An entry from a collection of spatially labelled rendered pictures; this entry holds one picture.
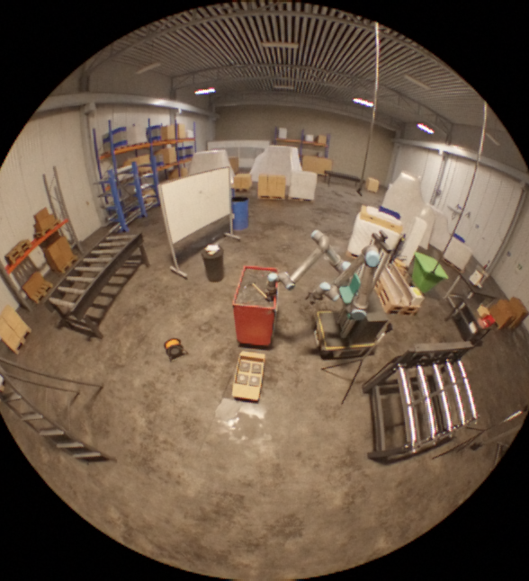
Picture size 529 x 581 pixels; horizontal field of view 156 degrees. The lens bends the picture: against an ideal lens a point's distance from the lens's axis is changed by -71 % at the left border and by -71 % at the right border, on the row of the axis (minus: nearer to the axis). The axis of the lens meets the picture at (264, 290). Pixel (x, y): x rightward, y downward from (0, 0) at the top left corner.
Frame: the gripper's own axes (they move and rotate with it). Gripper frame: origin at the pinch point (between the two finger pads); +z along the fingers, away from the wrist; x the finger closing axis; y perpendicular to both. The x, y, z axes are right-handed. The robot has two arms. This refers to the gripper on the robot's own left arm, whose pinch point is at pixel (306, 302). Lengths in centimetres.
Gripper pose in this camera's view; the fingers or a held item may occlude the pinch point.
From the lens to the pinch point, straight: 206.1
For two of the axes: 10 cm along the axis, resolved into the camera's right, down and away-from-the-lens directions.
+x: -1.5, 7.5, -6.4
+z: -4.2, 5.4, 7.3
